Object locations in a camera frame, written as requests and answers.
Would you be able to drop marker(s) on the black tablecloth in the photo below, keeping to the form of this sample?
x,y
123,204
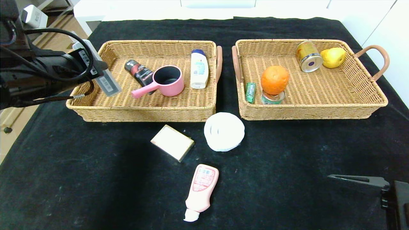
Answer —
x,y
159,30

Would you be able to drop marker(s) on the small pull-tab tin can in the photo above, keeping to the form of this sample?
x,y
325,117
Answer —
x,y
273,99

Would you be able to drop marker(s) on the translucent white toothbrush case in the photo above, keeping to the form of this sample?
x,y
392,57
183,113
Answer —
x,y
108,84

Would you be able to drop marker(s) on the white plastic bowl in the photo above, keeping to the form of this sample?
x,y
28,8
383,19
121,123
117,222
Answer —
x,y
223,131

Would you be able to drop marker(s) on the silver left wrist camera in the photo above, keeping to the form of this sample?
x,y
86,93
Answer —
x,y
33,16

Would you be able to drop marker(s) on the black red tube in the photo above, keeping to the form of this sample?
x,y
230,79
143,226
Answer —
x,y
139,73

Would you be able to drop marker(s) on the white bottle blue cap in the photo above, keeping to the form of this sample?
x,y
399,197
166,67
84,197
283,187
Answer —
x,y
199,70

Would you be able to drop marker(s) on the pink saucepan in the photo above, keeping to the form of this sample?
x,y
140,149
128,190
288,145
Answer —
x,y
174,89

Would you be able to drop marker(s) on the wooden rack on wheels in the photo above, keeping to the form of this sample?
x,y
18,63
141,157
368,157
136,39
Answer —
x,y
8,130

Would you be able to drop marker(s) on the green chewing gum pack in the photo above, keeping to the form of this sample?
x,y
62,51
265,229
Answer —
x,y
250,92

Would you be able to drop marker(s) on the cream rectangular box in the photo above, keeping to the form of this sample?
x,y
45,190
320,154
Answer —
x,y
172,142

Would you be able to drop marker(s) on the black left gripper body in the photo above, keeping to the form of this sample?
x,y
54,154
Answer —
x,y
88,62

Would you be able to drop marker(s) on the yellow pear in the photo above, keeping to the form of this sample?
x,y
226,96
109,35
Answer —
x,y
334,58

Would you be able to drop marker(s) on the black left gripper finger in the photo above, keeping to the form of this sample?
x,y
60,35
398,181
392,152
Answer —
x,y
101,67

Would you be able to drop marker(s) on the grey shelf unit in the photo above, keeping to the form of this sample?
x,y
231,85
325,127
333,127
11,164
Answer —
x,y
59,11

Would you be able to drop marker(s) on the gold drink can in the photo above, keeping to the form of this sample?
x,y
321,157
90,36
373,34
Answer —
x,y
306,55

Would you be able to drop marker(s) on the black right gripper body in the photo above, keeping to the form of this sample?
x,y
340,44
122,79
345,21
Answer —
x,y
399,204

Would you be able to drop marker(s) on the orange fruit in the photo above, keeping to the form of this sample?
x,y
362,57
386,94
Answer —
x,y
274,80

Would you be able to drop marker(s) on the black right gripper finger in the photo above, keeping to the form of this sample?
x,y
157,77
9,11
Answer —
x,y
367,181

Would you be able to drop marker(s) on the pink bottle white cap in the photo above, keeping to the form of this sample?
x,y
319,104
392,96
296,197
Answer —
x,y
203,185

